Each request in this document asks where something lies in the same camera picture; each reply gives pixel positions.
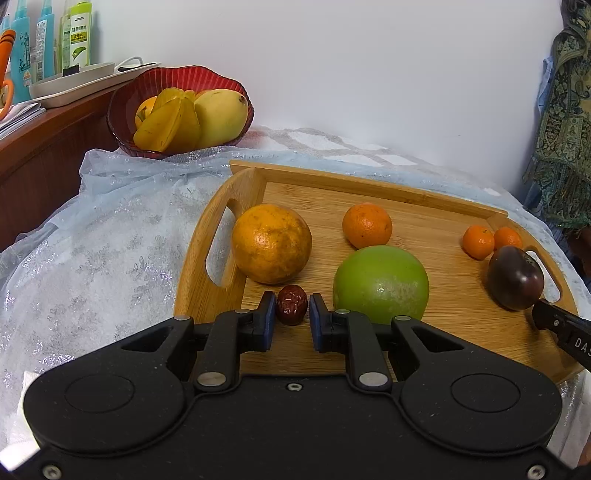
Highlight brown wooden cabinet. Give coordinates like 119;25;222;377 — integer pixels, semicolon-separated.
0;80;134;252

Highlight orange persimmon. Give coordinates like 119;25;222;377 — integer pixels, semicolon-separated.
135;96;158;130

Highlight red date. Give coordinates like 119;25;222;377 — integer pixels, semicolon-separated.
276;285;308;326

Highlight dark wooden chair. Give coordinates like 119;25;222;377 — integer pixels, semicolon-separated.
567;225;591;278

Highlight white paper booklet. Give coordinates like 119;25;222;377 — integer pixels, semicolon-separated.
0;102;47;137

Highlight dark purple plum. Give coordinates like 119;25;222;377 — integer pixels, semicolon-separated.
486;246;546;311

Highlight wooden serving tray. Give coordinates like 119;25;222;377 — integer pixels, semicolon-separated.
174;161;585;385

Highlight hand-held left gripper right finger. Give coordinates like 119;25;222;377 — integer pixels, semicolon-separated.
308;293;467;393

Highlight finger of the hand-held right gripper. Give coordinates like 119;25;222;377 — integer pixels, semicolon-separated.
531;299;571;340

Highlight green gold patterned scarf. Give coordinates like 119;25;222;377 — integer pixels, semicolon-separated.
524;0;591;229

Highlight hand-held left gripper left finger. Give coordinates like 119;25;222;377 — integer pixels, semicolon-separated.
122;291;278;393

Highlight white plastic tray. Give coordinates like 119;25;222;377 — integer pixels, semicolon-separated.
28;62;116;109

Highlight yellow starfruit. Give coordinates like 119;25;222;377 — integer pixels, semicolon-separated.
133;88;201;153

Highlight green pomelo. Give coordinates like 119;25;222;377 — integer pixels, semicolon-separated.
333;245;430;326

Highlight red ribbed glass bowl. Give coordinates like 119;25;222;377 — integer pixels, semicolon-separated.
107;66;254;160

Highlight small tangerine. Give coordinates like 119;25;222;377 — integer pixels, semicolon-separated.
462;224;495;259
493;227;523;252

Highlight white grey checkered blanket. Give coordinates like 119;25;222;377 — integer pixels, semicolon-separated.
245;124;509;195

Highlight yellow mango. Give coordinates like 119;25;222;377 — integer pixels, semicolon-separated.
194;89;249;148

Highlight orange handled scissors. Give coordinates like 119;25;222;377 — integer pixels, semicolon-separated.
0;30;17;121

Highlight green labelled bottle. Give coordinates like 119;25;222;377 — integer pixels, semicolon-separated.
62;1;93;77

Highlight large orange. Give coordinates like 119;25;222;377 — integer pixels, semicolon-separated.
231;203;313;284

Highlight medium orange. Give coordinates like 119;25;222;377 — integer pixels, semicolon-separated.
342;202;393;250

